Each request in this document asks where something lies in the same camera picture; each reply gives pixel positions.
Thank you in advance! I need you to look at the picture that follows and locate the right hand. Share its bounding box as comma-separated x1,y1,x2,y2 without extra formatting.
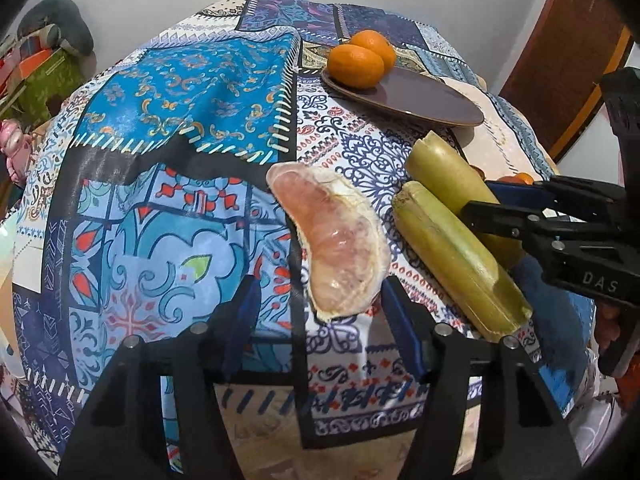
593,301,620,354

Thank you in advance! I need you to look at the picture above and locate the patterned patchwork tablecloth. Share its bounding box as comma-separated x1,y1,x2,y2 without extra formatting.
4,0,597,480

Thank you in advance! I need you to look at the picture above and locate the sugarcane piece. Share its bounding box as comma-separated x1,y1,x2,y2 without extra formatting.
392,181,533,342
405,131,524,271

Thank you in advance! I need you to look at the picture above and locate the brown wooden door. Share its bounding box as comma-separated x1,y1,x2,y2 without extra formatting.
500,0,632,162

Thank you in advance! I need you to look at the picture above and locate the large front orange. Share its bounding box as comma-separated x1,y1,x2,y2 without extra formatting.
326,44,385,90

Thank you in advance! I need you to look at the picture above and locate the pink toy figure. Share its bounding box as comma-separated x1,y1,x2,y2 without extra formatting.
0,119,32,188

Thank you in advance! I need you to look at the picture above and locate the large orange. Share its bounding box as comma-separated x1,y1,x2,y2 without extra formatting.
326,44,385,90
349,29,397,74

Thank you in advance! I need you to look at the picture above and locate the small mandarin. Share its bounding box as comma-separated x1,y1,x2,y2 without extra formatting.
498,172,534,185

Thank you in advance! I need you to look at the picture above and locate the pomelo segment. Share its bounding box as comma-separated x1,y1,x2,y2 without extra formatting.
266,162,390,321

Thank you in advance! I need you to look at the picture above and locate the large rear orange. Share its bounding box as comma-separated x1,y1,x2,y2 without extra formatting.
349,29,397,74

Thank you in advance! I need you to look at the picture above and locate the grey plush toy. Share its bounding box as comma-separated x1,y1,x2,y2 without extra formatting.
17,0,94,58

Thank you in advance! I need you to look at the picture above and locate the brown oval plate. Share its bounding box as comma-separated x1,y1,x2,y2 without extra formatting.
320,67,485,127

